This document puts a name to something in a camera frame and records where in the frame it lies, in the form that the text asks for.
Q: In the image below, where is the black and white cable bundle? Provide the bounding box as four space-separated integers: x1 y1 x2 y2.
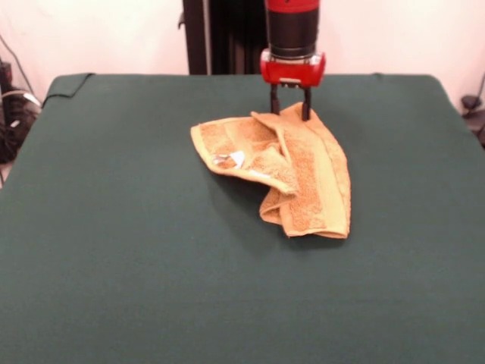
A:
0 33 43 164

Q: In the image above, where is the tan terry towel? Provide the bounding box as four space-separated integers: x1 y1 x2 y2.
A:
189 101 352 240

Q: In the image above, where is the dark cable clump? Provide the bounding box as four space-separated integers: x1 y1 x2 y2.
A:
460 94 485 149

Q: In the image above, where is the dark green table cloth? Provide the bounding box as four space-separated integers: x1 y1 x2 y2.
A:
0 73 485 364

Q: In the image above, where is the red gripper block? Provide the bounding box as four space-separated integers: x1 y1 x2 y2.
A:
259 51 327 122

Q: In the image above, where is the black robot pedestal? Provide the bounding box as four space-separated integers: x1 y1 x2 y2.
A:
177 0 270 76

